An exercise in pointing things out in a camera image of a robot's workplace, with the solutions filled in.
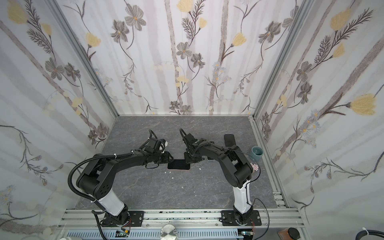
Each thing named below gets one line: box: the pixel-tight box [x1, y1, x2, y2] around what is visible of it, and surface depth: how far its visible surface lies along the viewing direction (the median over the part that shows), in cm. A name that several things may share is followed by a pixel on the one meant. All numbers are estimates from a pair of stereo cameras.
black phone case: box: [224, 134, 236, 147], surface depth 109 cm
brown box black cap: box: [277, 227, 301, 240], surface depth 64 cm
